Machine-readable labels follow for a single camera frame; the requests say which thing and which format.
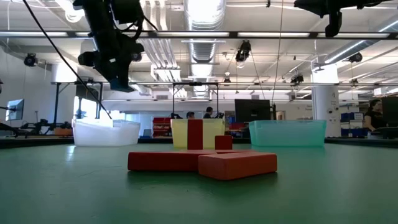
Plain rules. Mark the black ceiling-hung camera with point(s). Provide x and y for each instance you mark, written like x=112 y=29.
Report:
x=297 y=78
x=243 y=51
x=355 y=57
x=138 y=56
x=30 y=59

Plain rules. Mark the red storage bin rack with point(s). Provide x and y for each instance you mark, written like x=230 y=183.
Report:
x=161 y=126

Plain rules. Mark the overhead LED light bar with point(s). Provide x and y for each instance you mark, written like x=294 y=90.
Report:
x=192 y=34

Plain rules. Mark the red wooden block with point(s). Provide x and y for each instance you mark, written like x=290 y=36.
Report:
x=231 y=151
x=161 y=161
x=223 y=142
x=195 y=133

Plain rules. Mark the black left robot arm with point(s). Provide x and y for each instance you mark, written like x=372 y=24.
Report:
x=124 y=11

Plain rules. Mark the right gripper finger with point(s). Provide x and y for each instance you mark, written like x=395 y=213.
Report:
x=311 y=5

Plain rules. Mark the blue storage bins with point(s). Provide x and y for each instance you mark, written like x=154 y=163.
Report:
x=348 y=117

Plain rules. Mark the teal translucent plastic bin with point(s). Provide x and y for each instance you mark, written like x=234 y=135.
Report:
x=287 y=133

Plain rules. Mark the white round pillar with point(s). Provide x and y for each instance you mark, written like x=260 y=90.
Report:
x=326 y=102

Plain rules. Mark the black aluminium table frame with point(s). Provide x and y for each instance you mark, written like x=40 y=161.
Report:
x=37 y=142

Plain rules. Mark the black monitor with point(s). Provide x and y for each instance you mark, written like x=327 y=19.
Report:
x=391 y=112
x=252 y=110

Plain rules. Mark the silver air duct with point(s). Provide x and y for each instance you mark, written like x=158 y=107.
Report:
x=203 y=49
x=351 y=49

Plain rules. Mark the person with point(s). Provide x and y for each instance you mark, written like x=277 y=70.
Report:
x=374 y=119
x=190 y=115
x=209 y=113

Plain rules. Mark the lit computer monitor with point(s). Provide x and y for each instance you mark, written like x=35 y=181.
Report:
x=15 y=109

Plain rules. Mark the white translucent plastic bin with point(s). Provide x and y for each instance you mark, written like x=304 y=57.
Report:
x=105 y=135

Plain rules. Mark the orange long wooden block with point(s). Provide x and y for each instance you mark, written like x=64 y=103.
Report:
x=236 y=166

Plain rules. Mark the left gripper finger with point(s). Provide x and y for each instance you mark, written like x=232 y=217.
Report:
x=114 y=82
x=126 y=82

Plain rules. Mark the yellow translucent plastic bin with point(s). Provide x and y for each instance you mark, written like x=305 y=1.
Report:
x=211 y=133

